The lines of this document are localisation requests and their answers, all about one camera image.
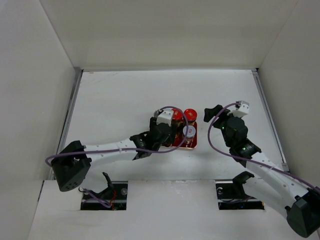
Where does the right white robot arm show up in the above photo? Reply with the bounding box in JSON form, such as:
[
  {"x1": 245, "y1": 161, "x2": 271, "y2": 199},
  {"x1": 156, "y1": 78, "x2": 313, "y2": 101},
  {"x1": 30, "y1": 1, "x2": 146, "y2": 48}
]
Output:
[{"x1": 203, "y1": 101, "x2": 320, "y2": 238}]

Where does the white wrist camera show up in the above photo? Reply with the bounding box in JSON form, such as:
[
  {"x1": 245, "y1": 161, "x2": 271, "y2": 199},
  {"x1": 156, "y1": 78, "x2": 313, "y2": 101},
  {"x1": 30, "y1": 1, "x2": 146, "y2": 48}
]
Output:
[
  {"x1": 156, "y1": 108, "x2": 174, "y2": 126},
  {"x1": 233, "y1": 100, "x2": 250, "y2": 118}
]

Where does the red lid sauce jar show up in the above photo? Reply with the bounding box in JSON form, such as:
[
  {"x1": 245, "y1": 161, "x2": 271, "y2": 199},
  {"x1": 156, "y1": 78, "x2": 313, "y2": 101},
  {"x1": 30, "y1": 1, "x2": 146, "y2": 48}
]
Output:
[
  {"x1": 184, "y1": 108, "x2": 198, "y2": 126},
  {"x1": 172, "y1": 108, "x2": 184, "y2": 138}
]

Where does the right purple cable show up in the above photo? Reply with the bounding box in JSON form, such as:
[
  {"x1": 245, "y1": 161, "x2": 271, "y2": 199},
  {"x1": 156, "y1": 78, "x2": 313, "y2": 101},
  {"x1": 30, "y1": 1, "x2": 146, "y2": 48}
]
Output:
[{"x1": 207, "y1": 102, "x2": 320, "y2": 193}]

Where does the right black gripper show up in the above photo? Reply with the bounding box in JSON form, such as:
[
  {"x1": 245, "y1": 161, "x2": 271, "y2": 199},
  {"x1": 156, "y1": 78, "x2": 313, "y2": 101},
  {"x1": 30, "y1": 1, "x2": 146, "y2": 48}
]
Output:
[{"x1": 204, "y1": 104, "x2": 243, "y2": 148}]

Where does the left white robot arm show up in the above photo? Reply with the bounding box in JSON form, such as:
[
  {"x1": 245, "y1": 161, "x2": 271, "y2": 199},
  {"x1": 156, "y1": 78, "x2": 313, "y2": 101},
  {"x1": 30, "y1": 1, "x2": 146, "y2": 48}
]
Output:
[{"x1": 47, "y1": 117, "x2": 177, "y2": 192}]

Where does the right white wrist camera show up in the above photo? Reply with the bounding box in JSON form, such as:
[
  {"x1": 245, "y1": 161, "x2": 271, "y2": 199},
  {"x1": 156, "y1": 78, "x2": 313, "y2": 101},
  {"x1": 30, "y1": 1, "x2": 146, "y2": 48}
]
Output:
[{"x1": 233, "y1": 100, "x2": 250, "y2": 118}]

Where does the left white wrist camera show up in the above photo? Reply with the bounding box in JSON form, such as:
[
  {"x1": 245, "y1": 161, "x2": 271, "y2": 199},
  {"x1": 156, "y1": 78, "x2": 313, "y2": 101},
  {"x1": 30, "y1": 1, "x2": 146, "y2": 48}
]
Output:
[{"x1": 156, "y1": 108, "x2": 174, "y2": 126}]

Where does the red rectangular tray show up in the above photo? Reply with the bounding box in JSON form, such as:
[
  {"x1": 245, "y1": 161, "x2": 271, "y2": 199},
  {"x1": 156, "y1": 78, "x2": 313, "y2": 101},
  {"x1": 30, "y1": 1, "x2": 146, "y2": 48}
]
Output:
[{"x1": 170, "y1": 121, "x2": 198, "y2": 150}]

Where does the clear lid salt shaker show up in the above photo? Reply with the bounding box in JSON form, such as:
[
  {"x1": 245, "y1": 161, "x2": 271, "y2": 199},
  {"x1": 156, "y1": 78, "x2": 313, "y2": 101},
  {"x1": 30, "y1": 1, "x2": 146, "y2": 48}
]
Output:
[{"x1": 153, "y1": 109, "x2": 162, "y2": 118}]

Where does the white lid spice jar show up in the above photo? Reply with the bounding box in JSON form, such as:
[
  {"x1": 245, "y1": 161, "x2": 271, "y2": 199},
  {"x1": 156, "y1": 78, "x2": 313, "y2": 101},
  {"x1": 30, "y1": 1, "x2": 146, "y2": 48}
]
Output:
[{"x1": 182, "y1": 125, "x2": 197, "y2": 145}]

